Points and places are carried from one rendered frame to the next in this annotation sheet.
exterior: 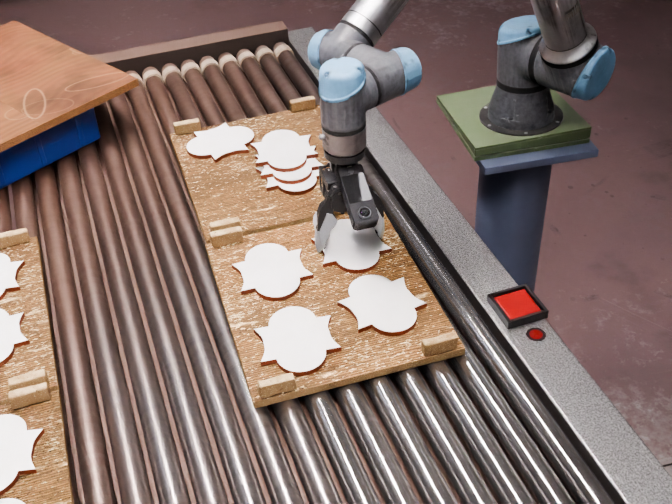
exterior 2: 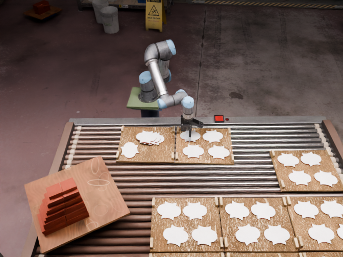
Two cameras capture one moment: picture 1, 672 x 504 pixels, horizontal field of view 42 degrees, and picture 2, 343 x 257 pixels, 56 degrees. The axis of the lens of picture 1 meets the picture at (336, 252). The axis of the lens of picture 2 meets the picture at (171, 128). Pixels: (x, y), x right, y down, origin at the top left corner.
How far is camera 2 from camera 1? 1.99 m
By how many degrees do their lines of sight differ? 52
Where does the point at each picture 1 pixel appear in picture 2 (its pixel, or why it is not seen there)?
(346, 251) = (193, 137)
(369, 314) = (216, 138)
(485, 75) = (22, 111)
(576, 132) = not seen: hidden behind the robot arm
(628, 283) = not seen: hidden behind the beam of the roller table
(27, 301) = (182, 202)
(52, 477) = (245, 200)
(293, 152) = (149, 135)
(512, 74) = (150, 87)
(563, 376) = (239, 120)
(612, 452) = (258, 120)
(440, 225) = not seen: hidden behind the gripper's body
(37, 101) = (97, 181)
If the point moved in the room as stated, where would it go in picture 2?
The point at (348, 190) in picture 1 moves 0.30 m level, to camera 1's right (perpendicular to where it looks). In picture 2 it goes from (196, 122) to (205, 97)
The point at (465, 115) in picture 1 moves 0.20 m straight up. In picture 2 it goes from (141, 104) to (139, 85)
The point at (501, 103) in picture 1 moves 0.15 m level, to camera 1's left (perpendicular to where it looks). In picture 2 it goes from (149, 95) to (143, 106)
